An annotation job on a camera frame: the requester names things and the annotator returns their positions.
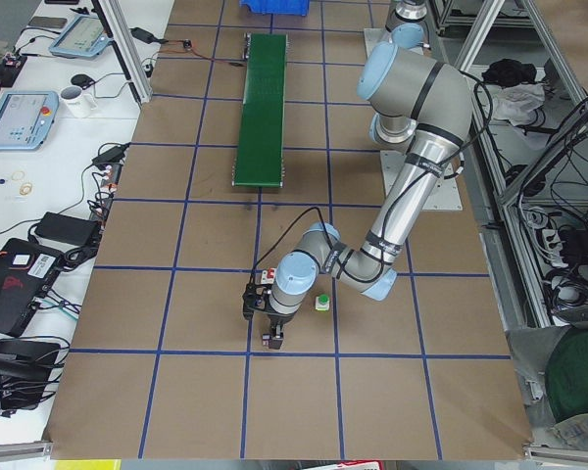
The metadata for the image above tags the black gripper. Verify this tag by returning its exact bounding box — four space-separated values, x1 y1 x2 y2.
262 313 288 351

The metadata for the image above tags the white red circuit breaker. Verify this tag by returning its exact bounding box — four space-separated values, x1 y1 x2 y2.
260 267 275 285

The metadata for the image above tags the green conveyor belt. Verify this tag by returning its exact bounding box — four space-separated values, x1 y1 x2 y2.
232 33 287 188

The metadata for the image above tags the black laptop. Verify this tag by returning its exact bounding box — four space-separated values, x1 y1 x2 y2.
0 238 63 337

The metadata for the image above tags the person in green jacket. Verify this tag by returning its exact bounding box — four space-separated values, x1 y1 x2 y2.
545 328 588 422

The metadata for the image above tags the white mug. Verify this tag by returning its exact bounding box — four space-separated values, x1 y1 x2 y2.
59 85 98 118

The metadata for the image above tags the black computer mouse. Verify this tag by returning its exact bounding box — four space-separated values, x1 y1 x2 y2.
71 73 96 89

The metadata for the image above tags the blue teach pendant near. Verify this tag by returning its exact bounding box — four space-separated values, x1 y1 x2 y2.
0 91 59 151

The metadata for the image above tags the blue teach pendant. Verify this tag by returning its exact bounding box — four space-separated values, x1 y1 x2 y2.
48 15 111 59
0 91 59 151

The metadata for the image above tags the blue plastic bin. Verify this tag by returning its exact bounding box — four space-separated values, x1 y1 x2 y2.
239 0 310 17

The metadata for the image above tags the black power adapter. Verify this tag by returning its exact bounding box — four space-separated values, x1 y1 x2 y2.
130 26 168 44

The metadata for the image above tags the blue teach pendant far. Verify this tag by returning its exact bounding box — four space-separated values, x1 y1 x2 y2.
48 15 111 59

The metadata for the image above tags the green push button switch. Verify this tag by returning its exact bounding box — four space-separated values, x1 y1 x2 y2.
315 294 330 311

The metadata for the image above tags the black braided left cable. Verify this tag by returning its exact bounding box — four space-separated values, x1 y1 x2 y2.
247 206 337 295

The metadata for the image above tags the aluminium profile post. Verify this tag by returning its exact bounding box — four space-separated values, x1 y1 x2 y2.
91 0 153 106

